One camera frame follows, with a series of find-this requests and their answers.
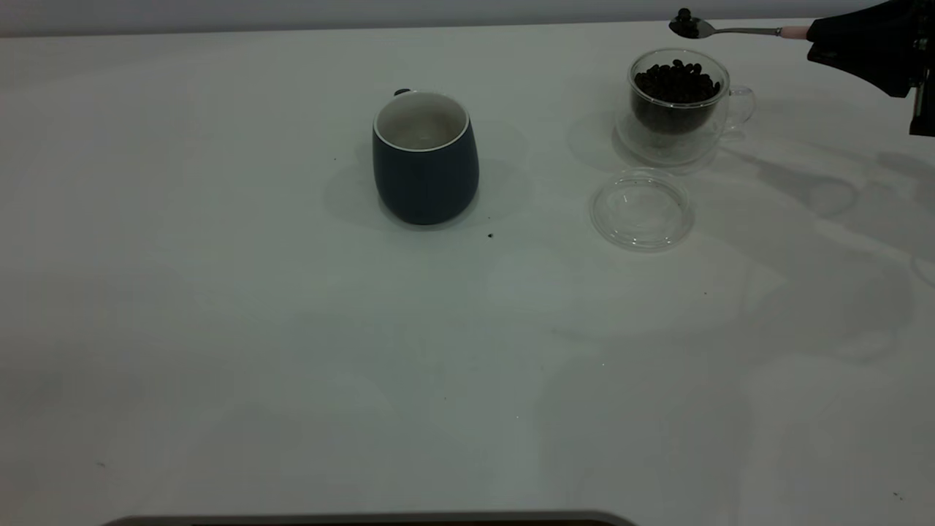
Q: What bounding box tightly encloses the dark blue ceramic mug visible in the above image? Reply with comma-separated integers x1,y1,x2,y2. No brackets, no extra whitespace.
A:
372,88,481,226

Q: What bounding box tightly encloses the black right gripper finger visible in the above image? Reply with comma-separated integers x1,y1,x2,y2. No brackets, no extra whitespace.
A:
807,0,914,97

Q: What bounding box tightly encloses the clear round glass lid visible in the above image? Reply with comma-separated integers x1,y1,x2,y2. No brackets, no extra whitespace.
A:
589,169,695,254

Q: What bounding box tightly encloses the metal spoon with pink handle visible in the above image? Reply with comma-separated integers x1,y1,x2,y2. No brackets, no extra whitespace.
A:
668,16,812,40

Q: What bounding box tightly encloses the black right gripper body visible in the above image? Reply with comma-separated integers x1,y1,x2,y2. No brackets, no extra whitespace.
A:
913,0,935,137

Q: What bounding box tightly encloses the pile of coffee beans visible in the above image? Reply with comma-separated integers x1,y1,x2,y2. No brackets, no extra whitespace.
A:
633,60,722,136

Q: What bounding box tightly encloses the clear double-wall glass cup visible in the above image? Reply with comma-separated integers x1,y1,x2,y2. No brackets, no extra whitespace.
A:
616,48,756,167

